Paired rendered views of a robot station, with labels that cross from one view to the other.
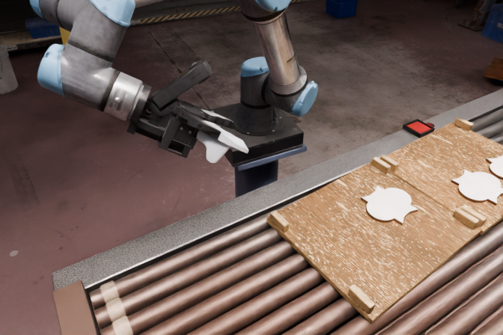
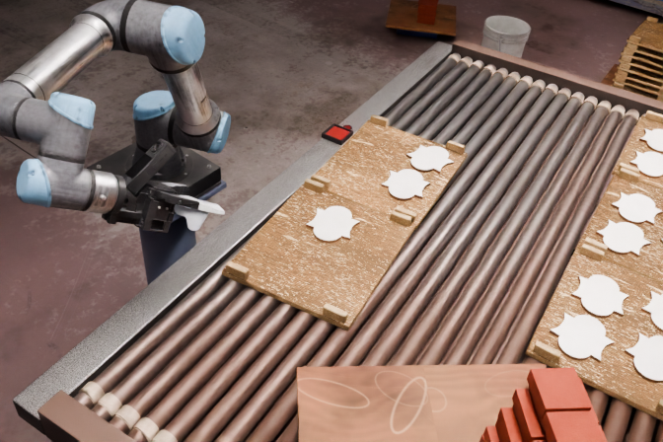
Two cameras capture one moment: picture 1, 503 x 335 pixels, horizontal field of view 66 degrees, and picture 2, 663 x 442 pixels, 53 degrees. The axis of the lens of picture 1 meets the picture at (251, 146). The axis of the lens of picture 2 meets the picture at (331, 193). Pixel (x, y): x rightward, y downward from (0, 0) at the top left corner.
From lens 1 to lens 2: 68 cm
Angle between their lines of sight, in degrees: 24
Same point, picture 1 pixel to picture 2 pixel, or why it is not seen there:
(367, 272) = (332, 291)
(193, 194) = (49, 281)
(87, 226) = not seen: outside the picture
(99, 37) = (78, 146)
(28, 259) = not seen: outside the picture
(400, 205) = (343, 221)
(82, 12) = (55, 126)
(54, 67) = (42, 183)
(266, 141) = not seen: hidden behind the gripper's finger
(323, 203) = (271, 240)
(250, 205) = (196, 263)
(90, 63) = (73, 171)
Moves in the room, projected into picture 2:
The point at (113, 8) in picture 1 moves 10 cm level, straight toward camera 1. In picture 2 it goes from (85, 116) to (117, 142)
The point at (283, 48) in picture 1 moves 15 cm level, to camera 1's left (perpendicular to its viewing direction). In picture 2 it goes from (196, 91) to (134, 103)
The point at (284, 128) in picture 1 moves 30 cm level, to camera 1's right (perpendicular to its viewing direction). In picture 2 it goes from (195, 167) to (289, 145)
